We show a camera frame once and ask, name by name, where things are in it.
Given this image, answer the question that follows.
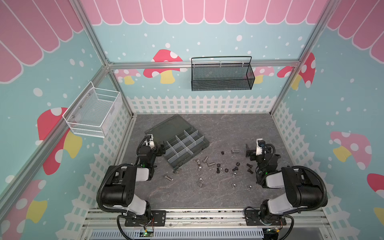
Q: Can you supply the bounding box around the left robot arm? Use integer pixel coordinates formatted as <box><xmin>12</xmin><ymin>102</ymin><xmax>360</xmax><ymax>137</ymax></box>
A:
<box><xmin>96</xmin><ymin>134</ymin><xmax>166</xmax><ymax>226</ymax></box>

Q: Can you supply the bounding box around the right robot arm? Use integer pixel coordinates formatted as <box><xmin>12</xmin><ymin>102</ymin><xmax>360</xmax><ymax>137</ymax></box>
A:
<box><xmin>245</xmin><ymin>139</ymin><xmax>328</xmax><ymax>226</ymax></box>

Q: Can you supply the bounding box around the grey plastic organizer box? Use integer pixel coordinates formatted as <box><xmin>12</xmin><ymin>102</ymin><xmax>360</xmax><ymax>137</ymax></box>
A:
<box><xmin>145</xmin><ymin>115</ymin><xmax>210</xmax><ymax>172</ymax></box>

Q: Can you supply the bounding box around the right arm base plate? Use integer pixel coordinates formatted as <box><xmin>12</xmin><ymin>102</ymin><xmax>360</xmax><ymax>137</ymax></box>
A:
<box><xmin>243</xmin><ymin>208</ymin><xmax>287</xmax><ymax>226</ymax></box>

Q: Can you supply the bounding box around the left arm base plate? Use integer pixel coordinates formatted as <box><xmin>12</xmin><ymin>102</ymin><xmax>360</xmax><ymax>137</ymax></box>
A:
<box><xmin>124</xmin><ymin>210</ymin><xmax>167</xmax><ymax>227</ymax></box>

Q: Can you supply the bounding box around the white wire mesh basket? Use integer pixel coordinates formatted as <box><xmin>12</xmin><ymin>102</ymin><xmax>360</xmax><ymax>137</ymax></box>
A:
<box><xmin>63</xmin><ymin>82</ymin><xmax>123</xmax><ymax>138</ymax></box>

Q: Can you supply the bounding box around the aluminium mounting rail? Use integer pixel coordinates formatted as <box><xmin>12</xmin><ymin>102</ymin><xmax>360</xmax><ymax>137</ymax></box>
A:
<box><xmin>80</xmin><ymin>207</ymin><xmax>334</xmax><ymax>240</ymax></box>

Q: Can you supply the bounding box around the black wire mesh basket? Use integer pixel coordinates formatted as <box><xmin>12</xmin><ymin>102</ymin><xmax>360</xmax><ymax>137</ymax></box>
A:
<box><xmin>191</xmin><ymin>56</ymin><xmax>256</xmax><ymax>92</ymax></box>

